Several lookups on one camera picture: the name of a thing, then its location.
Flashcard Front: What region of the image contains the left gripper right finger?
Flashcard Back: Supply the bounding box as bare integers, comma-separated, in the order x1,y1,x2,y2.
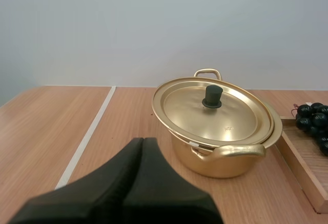
120,137,224,224

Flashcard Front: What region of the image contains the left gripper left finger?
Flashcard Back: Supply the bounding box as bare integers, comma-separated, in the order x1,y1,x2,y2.
7,137,145,224

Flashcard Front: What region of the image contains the gold lid with black knob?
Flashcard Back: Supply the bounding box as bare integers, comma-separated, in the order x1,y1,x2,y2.
151,76,275,148

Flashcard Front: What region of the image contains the shallow wooden tray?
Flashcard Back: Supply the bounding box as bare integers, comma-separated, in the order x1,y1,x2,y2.
275,116,328,214

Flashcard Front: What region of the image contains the bunch of dark toy grapes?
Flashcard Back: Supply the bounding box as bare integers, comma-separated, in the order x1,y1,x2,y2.
292,102,328,157

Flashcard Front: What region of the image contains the gold pot with two handles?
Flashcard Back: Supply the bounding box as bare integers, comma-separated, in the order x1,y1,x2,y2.
168,68,283,179

